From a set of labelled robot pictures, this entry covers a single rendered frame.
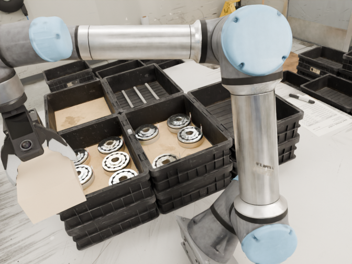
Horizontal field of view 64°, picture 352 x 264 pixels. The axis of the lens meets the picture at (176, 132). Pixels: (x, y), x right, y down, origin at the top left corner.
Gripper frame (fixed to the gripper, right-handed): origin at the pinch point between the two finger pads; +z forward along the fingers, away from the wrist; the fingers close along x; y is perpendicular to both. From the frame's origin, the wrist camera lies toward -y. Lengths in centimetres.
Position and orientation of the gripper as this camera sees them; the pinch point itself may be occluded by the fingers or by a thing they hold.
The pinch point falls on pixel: (47, 174)
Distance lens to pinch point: 74.2
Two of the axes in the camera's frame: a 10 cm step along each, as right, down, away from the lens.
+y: -4.6, -4.8, 7.4
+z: 1.3, 7.9, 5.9
